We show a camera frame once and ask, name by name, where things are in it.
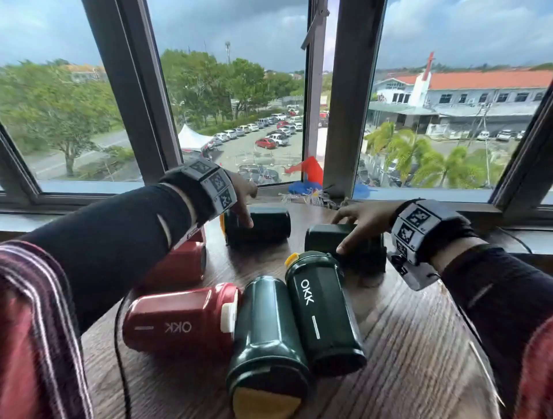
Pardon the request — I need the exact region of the red flag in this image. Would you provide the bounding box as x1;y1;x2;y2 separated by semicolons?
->
284;156;324;186

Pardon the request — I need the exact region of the person's right hand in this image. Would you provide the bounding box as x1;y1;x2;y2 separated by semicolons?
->
331;200;405;256

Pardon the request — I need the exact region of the white tagged wrist camera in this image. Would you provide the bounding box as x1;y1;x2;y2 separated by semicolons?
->
160;157;238;251
387;198;478;292

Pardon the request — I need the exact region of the green palm tree cluster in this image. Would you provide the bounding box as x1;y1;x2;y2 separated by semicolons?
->
365;120;506;189

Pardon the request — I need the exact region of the red plaid shirt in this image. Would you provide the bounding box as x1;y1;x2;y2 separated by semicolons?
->
0;241;553;419

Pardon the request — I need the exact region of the thin black sill cable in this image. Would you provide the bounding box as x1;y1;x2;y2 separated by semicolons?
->
497;226;533;256

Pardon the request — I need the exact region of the white tent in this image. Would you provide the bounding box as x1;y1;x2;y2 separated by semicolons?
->
177;124;215;152

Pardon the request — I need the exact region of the row of parked cars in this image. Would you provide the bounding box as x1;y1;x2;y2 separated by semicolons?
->
211;105;303;147

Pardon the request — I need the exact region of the dark grey window frame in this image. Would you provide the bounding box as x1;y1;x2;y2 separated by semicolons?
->
0;0;553;225

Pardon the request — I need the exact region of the person's right forearm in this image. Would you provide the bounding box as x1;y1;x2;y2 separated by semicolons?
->
431;237;553;406

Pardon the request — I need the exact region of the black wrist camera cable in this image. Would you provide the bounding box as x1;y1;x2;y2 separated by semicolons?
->
113;298;132;419

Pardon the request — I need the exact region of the black window handle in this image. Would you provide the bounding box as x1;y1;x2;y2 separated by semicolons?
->
301;0;329;51

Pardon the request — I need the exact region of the round wooden table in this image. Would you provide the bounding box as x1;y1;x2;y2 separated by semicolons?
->
79;200;502;419

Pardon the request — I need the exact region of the person's left hand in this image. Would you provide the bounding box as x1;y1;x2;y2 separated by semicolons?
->
226;170;259;228

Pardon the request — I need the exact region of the person's left forearm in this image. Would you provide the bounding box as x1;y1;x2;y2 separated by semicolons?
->
19;181;199;336

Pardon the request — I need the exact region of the large green tree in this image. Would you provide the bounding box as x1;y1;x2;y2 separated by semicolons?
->
0;60;122;178

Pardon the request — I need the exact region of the dark window sill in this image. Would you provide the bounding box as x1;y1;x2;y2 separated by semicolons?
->
0;189;553;256

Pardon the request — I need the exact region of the tangled bunting string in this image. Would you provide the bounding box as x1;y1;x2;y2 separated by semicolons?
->
278;189;351;210

